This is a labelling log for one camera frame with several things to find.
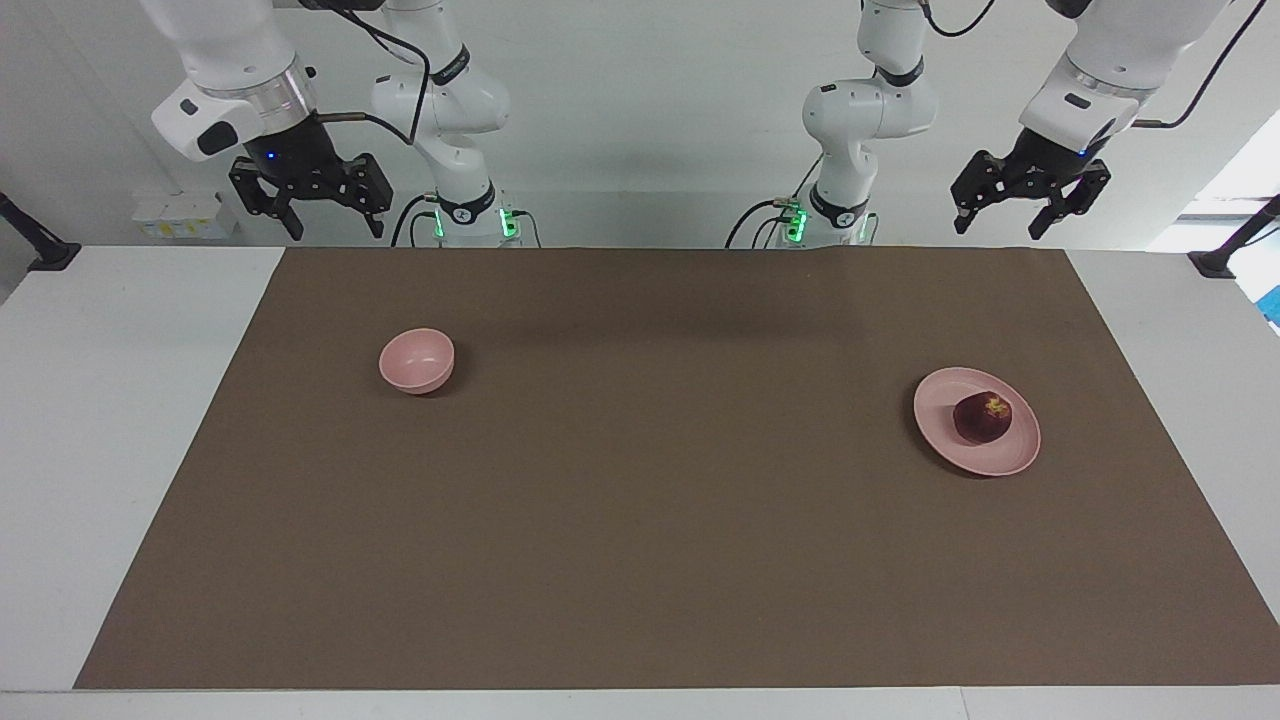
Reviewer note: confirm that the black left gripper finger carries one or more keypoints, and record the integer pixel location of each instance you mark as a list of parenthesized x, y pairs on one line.
[(1085, 190), (982, 180)]

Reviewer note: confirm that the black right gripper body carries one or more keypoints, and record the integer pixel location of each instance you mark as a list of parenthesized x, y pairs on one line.
[(295, 160)]

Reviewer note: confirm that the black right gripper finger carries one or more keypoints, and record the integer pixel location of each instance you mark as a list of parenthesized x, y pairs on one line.
[(370, 185), (255, 190)]

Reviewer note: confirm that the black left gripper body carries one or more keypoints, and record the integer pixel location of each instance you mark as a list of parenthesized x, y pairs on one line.
[(1045, 165)]

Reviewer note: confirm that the dark red apple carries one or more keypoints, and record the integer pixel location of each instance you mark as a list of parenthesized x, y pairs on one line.
[(980, 422)]

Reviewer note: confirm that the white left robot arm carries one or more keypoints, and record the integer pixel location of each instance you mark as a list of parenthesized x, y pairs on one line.
[(850, 130)]

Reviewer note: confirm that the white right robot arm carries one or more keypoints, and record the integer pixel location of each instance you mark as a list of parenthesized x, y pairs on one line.
[(440, 110)]

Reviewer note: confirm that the pink bowl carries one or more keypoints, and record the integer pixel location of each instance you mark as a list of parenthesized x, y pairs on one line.
[(415, 360)]

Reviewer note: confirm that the pink plate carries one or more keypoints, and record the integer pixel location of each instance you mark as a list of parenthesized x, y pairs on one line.
[(938, 402)]

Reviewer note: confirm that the white power strip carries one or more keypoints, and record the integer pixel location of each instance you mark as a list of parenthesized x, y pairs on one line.
[(185, 218)]

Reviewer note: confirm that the blue object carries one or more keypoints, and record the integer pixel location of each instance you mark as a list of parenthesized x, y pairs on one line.
[(1272, 305)]

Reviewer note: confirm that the brown table mat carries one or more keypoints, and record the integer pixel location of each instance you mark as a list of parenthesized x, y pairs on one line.
[(640, 500)]

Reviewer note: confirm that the black clamp mount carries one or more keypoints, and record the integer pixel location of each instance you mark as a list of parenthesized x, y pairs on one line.
[(52, 256), (1215, 263)]

